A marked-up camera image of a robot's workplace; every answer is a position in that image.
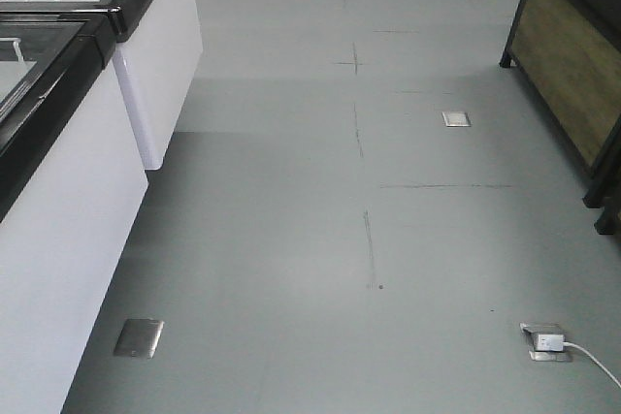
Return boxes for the far steel floor socket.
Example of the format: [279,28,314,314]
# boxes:
[441,111,472,128]

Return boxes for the closed steel floor socket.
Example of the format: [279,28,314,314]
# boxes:
[114,318,165,359]

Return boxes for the near white chest freezer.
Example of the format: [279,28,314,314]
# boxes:
[1,14,147,413]

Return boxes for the white chest freezer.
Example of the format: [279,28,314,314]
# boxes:
[1,0,203,171]
[1,14,147,413]

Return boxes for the far white chest freezer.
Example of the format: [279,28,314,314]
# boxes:
[1,0,203,171]

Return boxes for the open floor socket with plug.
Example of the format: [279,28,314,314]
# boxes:
[520,323,572,363]

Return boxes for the wooden black-framed display stand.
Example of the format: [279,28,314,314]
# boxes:
[500,0,620,235]

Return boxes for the white power cable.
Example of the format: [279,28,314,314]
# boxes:
[562,340,621,386]

